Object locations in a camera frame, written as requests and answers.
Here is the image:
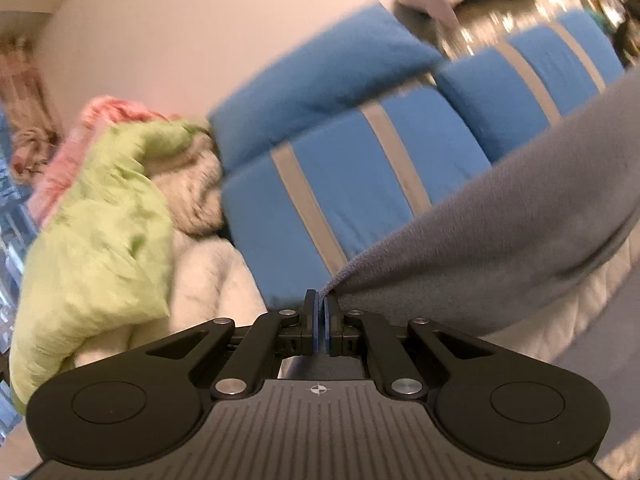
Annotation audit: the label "blue pillow grey stripes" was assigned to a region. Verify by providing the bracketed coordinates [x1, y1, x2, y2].
[222, 87, 490, 307]
[435, 10, 624, 162]

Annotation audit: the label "pink patterned blanket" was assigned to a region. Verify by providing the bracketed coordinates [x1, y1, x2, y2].
[27, 96, 177, 229]

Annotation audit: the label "grey-blue fleece pants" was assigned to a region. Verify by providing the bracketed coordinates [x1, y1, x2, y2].
[323, 70, 639, 335]

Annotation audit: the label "blue pillow grey stripes left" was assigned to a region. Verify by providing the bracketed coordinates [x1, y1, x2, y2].
[222, 87, 490, 307]

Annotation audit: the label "white fluffy blanket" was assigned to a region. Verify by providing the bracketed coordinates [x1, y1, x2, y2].
[70, 132, 266, 367]

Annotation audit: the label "blue pillow grey stripes right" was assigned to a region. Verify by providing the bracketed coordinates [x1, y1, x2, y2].
[435, 10, 624, 162]

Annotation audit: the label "green blanket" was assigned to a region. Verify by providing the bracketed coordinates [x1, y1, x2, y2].
[9, 120, 204, 413]

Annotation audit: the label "plain blue pillow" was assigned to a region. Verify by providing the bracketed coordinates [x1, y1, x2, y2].
[208, 2, 444, 172]

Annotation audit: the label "grey quilted bedspread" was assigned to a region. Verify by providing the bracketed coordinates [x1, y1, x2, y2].
[483, 228, 639, 363]

